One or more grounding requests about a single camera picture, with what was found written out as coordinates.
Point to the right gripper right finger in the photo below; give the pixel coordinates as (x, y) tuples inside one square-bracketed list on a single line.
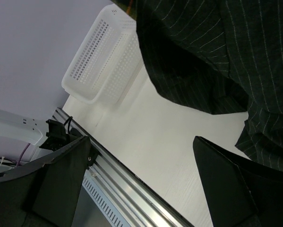
[(238, 191)]

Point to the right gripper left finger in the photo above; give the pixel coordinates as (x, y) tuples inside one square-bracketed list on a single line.
[(44, 192)]

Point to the yellow plaid shirt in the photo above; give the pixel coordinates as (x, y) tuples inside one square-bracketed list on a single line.
[(128, 6)]

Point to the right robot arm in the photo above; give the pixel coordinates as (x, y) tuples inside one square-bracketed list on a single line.
[(49, 134)]

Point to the dark pinstripe shirt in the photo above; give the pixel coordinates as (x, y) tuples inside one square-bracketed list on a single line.
[(220, 57)]

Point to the white slotted cable duct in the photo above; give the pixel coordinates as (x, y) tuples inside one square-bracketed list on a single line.
[(105, 205)]

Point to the aluminium mounting rail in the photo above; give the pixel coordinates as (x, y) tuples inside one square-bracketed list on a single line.
[(137, 202)]

